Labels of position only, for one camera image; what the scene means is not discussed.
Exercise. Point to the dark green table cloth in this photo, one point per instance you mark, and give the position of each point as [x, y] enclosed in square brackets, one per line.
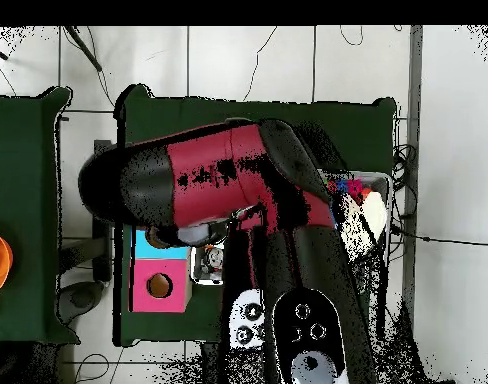
[24, 160]
[348, 120]

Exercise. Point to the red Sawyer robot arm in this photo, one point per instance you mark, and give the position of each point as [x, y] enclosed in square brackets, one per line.
[204, 160]

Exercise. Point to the wooden box with three holes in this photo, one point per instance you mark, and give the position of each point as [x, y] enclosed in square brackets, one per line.
[176, 296]

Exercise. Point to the grey stand base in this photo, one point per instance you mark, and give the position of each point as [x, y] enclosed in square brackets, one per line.
[82, 298]

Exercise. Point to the black tripod leg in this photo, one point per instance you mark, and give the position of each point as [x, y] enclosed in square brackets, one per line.
[84, 48]

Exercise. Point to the cream knitted cloth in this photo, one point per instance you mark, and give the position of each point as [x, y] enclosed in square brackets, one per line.
[376, 208]

